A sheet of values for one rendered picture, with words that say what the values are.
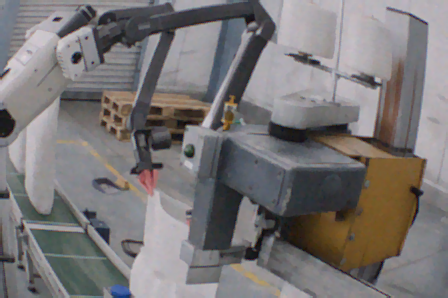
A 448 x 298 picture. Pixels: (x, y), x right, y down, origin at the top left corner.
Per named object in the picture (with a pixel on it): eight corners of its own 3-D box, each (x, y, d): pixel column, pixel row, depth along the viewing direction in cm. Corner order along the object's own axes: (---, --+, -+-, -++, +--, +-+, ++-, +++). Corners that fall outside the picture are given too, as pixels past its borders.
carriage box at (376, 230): (279, 245, 162) (306, 128, 155) (358, 232, 181) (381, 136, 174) (333, 275, 142) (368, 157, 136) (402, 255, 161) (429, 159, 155)
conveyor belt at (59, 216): (-15, 137, 465) (-14, 128, 463) (15, 138, 487) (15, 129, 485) (27, 237, 288) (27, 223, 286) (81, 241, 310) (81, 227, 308)
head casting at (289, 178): (185, 239, 144) (207, 111, 138) (269, 234, 158) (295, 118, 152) (258, 290, 120) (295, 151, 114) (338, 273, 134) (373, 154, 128)
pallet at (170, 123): (99, 113, 749) (101, 101, 746) (180, 116, 818) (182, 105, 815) (123, 129, 682) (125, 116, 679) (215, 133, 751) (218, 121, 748)
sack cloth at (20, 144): (3, 154, 400) (15, 64, 384) (23, 155, 412) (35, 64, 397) (13, 173, 363) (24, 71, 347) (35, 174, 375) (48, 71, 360)
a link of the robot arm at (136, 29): (251, -2, 177) (267, -7, 168) (263, 36, 178) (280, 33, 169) (114, 25, 158) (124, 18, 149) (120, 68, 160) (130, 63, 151)
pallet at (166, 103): (97, 101, 744) (99, 90, 741) (181, 104, 814) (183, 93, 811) (122, 117, 672) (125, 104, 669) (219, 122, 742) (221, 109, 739)
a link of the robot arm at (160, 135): (128, 121, 206) (132, 113, 198) (160, 116, 209) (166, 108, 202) (134, 157, 203) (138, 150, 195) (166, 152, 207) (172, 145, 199)
